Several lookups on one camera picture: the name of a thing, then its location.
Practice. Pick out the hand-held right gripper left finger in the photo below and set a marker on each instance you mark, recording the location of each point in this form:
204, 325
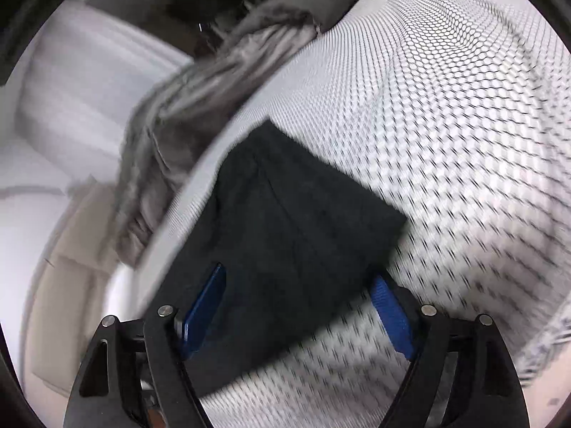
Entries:
203, 312

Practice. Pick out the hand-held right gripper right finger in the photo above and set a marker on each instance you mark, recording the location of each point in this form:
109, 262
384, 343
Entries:
392, 316

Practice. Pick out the black pants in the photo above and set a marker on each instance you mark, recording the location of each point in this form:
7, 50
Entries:
290, 232

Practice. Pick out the beige padded headboard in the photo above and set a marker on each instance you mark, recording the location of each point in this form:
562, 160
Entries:
67, 276

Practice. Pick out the grey duvet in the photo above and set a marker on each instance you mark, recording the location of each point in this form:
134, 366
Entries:
200, 98

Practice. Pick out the white curtain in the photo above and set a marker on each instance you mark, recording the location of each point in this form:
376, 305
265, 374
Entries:
89, 89

